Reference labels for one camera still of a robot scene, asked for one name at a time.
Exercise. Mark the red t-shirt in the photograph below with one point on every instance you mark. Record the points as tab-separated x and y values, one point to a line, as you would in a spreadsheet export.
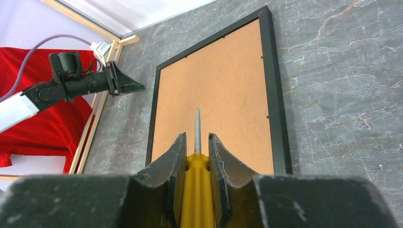
53	132

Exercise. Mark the yellow handled screwdriver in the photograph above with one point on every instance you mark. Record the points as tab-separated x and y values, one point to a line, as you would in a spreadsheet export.
197	202

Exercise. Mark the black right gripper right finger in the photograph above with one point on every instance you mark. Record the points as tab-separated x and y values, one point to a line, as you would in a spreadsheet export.
245	199

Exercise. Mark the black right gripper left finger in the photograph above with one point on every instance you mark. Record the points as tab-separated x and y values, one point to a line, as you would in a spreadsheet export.
151	198

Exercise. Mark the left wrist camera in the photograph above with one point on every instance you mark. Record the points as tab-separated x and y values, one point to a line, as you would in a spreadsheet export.
99	50

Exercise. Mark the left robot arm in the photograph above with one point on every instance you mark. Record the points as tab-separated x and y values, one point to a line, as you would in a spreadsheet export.
69	80

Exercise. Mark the black picture frame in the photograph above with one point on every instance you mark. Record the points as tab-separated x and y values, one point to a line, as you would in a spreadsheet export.
233	77

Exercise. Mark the wooden rack frame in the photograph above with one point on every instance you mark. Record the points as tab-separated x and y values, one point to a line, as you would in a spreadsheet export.
118	42

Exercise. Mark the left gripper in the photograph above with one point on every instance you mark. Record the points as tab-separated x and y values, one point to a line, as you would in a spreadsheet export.
119	83

